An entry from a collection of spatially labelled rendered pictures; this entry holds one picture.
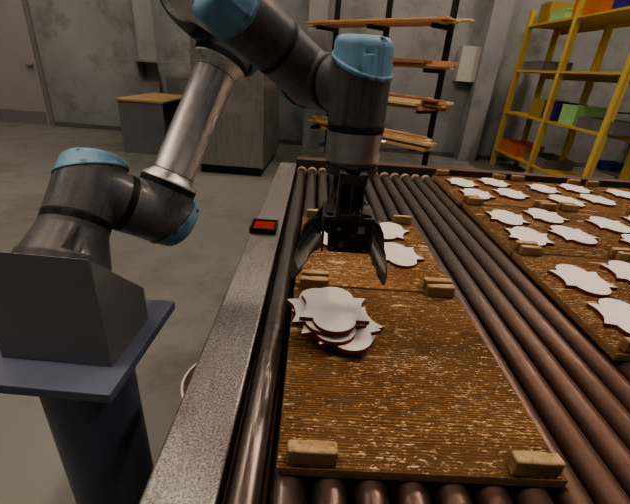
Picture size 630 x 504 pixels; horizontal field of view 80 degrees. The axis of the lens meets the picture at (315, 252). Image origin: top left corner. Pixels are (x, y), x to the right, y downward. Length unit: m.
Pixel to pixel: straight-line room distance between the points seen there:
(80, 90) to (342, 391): 8.34
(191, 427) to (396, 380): 0.30
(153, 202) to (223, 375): 0.37
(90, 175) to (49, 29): 8.09
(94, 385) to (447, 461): 0.54
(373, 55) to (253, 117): 4.53
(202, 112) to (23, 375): 0.57
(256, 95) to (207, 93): 4.10
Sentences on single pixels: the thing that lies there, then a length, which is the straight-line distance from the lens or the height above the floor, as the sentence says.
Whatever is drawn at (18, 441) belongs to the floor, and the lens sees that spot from 1.97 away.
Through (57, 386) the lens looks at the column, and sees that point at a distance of 0.77.
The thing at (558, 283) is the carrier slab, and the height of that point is 0.94.
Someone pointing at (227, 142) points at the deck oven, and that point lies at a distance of 5.12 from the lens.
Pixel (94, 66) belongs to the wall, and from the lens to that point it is 8.48.
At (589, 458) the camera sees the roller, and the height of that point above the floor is 0.92.
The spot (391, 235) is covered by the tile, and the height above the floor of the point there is 0.94.
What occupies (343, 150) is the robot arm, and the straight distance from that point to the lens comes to 0.50.
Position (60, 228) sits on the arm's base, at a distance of 0.75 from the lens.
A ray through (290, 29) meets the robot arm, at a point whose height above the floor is 1.40.
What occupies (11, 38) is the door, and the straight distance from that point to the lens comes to 9.20.
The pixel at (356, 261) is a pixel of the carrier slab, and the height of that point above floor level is 0.94.
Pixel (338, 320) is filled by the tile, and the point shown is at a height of 0.99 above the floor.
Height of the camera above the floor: 1.36
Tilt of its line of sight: 26 degrees down
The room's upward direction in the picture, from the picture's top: 4 degrees clockwise
